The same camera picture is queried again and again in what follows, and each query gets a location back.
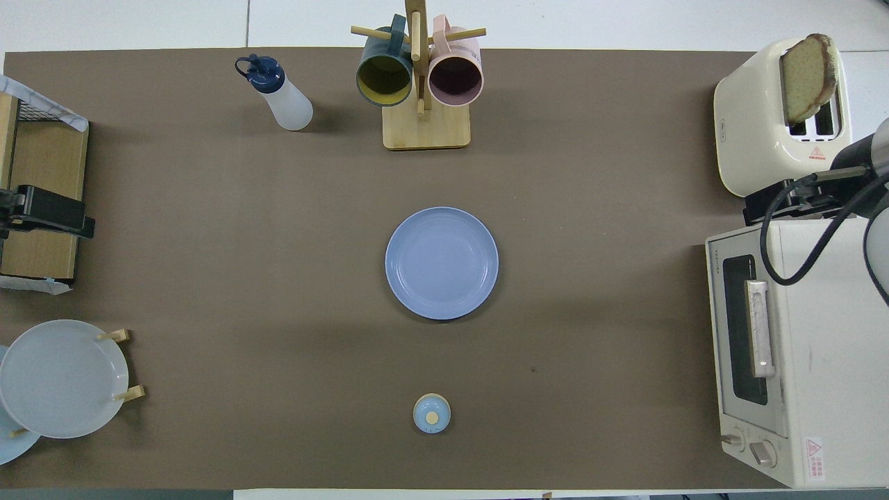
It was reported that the slice of toast bread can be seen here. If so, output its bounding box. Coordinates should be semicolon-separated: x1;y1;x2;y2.
779;33;838;124

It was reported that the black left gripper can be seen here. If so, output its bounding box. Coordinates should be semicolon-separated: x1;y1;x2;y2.
0;185;96;240

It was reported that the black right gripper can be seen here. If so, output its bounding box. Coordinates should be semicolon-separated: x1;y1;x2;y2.
743;177;845;226

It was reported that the brown table mat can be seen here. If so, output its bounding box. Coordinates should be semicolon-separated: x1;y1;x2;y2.
0;47;786;490

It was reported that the wooden plate rack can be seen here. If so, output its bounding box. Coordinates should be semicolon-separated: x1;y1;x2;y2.
10;329;146;438

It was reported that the pink mug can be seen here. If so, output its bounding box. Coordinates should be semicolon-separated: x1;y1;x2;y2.
427;15;484;108

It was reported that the wooden mug tree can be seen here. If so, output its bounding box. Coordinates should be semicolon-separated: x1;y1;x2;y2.
351;0;487;151

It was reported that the translucent squeeze bottle blue cap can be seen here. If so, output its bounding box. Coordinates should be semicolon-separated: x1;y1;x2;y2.
235;54;314;132

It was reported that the pale blue plate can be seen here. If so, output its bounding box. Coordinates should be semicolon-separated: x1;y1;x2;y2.
0;345;41;465

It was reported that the periwinkle blue plate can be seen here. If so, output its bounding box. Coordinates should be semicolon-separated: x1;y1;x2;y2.
385;206;499;321

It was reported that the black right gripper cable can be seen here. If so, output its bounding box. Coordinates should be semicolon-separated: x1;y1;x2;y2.
760;165;889;287

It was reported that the teal mug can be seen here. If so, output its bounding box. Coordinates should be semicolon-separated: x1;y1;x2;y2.
356;14;415;108

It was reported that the white marbled paper sheet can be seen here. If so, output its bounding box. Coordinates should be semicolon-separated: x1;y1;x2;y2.
0;275;73;297
0;75;90;133

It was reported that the grey plate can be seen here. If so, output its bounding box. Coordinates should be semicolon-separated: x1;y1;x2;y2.
0;319;130;439

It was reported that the wooden shelf with wire basket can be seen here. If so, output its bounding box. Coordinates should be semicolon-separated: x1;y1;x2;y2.
0;75;90;292

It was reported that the white toaster oven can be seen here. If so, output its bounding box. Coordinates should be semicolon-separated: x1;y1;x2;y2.
705;219;889;489

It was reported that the cream toaster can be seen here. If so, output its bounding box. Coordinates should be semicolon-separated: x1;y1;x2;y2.
713;38;853;198

